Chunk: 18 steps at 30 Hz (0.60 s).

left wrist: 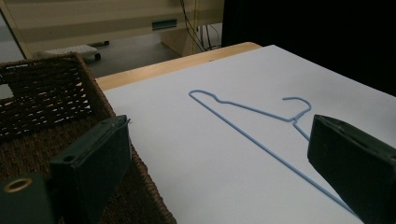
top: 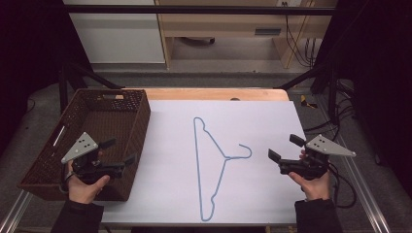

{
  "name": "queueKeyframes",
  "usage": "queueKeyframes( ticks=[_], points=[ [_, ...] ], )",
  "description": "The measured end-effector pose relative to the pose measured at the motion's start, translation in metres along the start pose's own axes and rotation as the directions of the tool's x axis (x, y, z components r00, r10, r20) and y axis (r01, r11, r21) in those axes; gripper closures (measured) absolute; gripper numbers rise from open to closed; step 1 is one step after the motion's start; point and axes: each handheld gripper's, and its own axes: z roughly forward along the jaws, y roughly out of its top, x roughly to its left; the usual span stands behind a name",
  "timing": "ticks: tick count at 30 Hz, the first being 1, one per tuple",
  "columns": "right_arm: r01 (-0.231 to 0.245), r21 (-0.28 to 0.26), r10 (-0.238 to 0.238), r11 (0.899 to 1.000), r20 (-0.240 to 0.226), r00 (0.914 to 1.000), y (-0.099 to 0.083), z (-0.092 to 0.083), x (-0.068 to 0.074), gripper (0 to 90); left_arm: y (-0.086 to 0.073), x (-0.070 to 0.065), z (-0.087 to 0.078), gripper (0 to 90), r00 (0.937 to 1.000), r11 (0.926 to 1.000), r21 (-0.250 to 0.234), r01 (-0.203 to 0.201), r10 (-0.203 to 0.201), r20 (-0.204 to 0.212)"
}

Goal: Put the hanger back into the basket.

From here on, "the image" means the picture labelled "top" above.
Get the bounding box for bundle of black cables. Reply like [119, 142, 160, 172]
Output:
[281, 1, 324, 70]

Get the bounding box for dark curtain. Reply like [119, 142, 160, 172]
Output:
[0, 0, 93, 156]
[313, 0, 412, 190]

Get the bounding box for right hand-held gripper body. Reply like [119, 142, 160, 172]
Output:
[278, 133, 357, 182]

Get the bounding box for person's right hand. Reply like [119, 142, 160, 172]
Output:
[288, 171, 331, 202]

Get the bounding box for yellow and black tool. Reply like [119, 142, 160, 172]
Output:
[298, 94, 319, 110]

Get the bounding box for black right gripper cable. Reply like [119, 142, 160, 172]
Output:
[327, 162, 358, 209]

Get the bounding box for wooden table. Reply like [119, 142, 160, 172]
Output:
[123, 87, 291, 102]

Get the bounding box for brown wicker basket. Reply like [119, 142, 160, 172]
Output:
[17, 88, 152, 203]

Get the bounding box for white table mat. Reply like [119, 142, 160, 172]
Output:
[96, 99, 307, 226]

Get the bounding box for light wooden desk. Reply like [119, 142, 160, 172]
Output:
[154, 0, 338, 70]

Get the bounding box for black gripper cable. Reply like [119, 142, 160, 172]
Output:
[327, 162, 358, 209]
[59, 170, 73, 196]

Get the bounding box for person's left hand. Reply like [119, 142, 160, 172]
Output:
[65, 160, 112, 205]

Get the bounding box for aluminium rail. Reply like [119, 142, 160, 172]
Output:
[0, 189, 34, 233]
[335, 134, 394, 233]

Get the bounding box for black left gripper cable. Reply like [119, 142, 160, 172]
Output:
[59, 170, 73, 196]

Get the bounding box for black floor cables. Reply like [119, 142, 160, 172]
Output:
[302, 79, 358, 144]

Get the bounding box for white cabinet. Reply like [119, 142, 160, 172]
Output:
[62, 0, 166, 64]

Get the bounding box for black frame strut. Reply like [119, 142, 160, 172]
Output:
[57, 61, 125, 115]
[277, 60, 341, 124]

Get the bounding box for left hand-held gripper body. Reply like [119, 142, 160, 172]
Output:
[61, 131, 126, 185]

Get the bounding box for blue wire clothes hanger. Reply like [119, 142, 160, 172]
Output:
[192, 116, 254, 223]

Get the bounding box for black horizontal frame bar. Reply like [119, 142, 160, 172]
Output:
[62, 4, 338, 17]

